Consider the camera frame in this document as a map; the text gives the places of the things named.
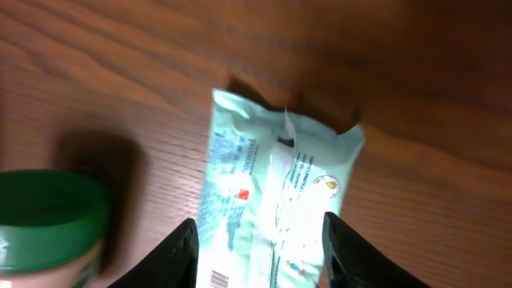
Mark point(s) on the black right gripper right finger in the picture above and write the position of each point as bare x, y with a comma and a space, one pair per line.
352, 262

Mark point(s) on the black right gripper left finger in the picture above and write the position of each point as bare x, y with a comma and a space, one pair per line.
173, 263

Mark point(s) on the light teal wipes pack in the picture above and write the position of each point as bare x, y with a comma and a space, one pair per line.
270, 178

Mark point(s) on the green lid jar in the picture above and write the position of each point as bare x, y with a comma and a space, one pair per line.
53, 225

